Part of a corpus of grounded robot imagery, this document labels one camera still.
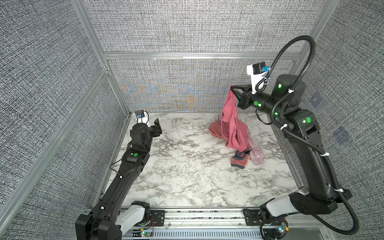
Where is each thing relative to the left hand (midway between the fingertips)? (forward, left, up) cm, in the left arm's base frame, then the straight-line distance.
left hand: (152, 120), depth 76 cm
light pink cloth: (-8, -60, -26) cm, 66 cm away
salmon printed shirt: (-11, -49, -26) cm, 56 cm away
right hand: (-5, -35, +23) cm, 42 cm away
